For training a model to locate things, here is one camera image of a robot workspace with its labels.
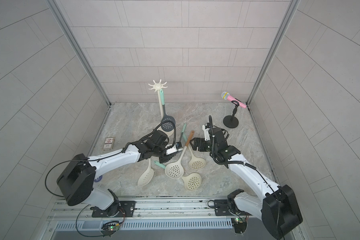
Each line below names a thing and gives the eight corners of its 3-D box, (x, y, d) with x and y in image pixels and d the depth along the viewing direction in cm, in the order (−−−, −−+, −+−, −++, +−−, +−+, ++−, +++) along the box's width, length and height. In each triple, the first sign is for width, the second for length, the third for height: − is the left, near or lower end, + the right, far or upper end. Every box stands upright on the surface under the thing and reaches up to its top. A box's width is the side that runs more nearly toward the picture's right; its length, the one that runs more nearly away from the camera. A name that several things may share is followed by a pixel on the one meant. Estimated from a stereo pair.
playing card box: (102, 150, 93) (100, 149, 91) (106, 138, 98) (105, 137, 96) (112, 150, 93) (110, 149, 91) (116, 138, 98) (115, 137, 96)
